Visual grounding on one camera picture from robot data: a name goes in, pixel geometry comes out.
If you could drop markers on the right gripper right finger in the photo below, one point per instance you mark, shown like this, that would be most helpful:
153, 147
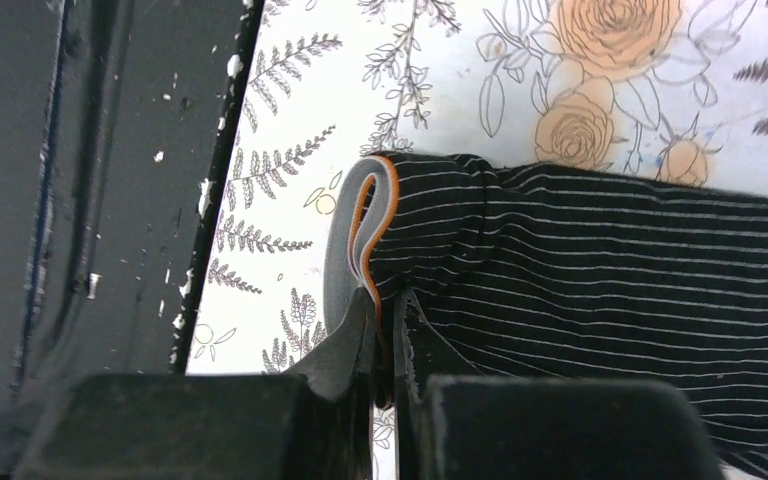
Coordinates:
455, 423

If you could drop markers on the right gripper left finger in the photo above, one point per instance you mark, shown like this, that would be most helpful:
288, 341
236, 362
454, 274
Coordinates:
312, 421

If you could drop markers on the black striped underwear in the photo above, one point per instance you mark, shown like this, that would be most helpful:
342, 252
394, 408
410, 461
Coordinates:
543, 270

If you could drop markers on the floral patterned table mat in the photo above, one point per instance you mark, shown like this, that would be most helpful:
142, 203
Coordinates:
669, 91

